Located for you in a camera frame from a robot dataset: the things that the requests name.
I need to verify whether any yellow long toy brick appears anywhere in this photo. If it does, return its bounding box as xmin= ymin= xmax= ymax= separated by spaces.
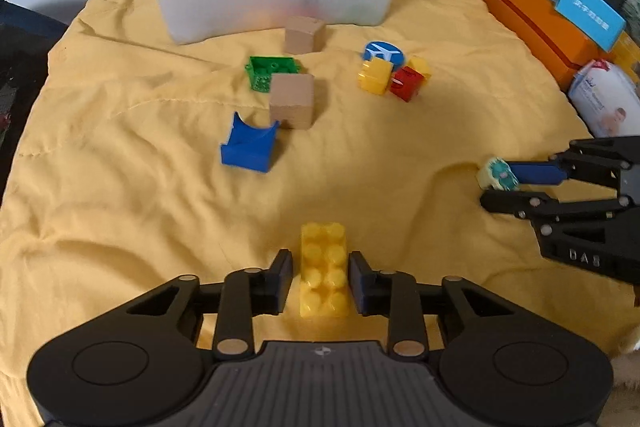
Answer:
xmin=299 ymin=222 xmax=352 ymax=320

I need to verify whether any red small toy brick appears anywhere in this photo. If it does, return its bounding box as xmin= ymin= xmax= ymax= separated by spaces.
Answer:
xmin=389 ymin=67 xmax=425 ymax=102

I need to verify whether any green toy brick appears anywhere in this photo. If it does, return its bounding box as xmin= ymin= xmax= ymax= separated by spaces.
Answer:
xmin=245 ymin=56 xmax=303 ymax=94

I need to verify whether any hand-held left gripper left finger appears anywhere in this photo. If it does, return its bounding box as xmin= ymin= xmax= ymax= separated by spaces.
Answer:
xmin=121 ymin=249 xmax=295 ymax=358

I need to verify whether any wooden cube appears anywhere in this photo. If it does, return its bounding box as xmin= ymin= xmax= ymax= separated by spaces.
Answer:
xmin=269 ymin=73 xmax=316 ymax=130
xmin=285 ymin=16 xmax=327 ymax=55

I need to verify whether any blue and white card box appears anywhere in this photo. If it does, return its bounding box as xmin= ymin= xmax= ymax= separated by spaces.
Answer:
xmin=554 ymin=0 xmax=628 ymax=52

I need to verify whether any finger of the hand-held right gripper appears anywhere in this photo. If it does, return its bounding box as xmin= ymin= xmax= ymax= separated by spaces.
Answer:
xmin=506 ymin=138 xmax=640 ymax=186
xmin=479 ymin=189 xmax=623 ymax=223

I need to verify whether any yellow small toy brick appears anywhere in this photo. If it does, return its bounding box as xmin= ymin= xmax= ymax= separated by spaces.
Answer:
xmin=406 ymin=56 xmax=432 ymax=84

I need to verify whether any yellow studded toy brick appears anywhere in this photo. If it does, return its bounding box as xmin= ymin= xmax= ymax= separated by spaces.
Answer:
xmin=356 ymin=58 xmax=393 ymax=96

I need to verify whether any pale block with teal print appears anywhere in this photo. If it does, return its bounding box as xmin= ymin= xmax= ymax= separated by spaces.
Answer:
xmin=476 ymin=158 xmax=521 ymax=192

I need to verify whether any yellow blanket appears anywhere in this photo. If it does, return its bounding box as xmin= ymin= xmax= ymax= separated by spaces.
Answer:
xmin=0 ymin=0 xmax=640 ymax=427

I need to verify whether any blue round airplane disc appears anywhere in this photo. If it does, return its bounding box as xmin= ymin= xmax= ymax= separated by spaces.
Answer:
xmin=363 ymin=40 xmax=403 ymax=66

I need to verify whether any baby wipes pack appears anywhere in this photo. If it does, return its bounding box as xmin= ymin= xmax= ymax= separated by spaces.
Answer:
xmin=567 ymin=59 xmax=640 ymax=138

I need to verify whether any dark backpack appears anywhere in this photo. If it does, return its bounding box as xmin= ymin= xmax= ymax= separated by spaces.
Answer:
xmin=0 ymin=0 xmax=68 ymax=188

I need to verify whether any blue arch toy brick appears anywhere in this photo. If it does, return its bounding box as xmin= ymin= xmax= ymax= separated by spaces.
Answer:
xmin=220 ymin=112 xmax=280 ymax=174

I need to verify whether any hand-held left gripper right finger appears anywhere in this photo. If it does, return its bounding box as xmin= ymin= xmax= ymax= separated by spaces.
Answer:
xmin=348 ymin=251 xmax=522 ymax=358

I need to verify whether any orange cardboard box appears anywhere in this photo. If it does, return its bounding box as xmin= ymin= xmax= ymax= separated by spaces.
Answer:
xmin=459 ymin=0 xmax=613 ymax=92

